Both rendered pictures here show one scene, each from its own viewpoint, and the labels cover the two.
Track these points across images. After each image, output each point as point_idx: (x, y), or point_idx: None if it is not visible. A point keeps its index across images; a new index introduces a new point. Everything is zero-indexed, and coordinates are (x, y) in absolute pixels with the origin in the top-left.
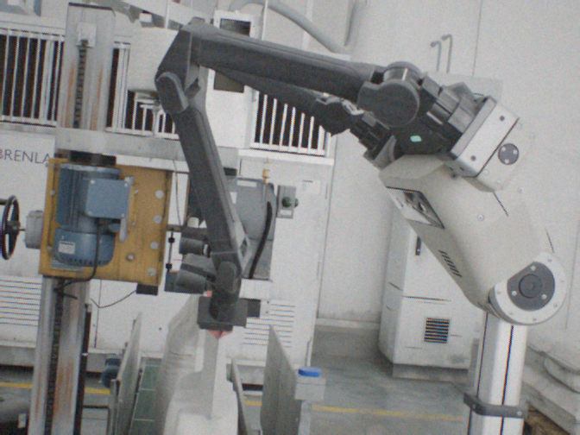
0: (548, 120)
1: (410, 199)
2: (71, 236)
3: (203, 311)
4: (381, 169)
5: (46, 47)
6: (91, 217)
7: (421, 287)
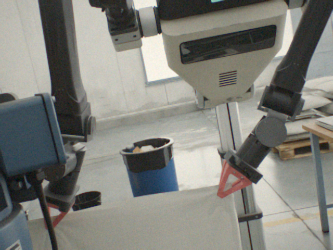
0: None
1: (235, 39)
2: (9, 233)
3: (252, 167)
4: (124, 41)
5: None
6: (4, 181)
7: None
